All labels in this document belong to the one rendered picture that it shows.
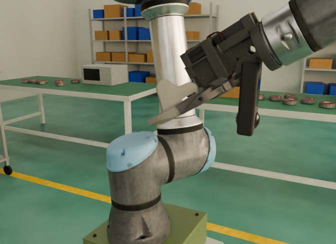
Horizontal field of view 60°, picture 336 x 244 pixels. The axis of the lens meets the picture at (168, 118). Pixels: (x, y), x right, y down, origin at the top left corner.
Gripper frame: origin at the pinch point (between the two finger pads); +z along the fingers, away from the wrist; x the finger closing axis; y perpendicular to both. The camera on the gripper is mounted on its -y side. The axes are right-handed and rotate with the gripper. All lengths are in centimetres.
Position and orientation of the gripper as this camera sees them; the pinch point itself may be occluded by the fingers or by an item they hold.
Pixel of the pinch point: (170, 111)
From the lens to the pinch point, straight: 51.7
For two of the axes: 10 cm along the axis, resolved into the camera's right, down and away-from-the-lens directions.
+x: -4.4, 3.6, -8.2
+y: -5.0, -8.6, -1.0
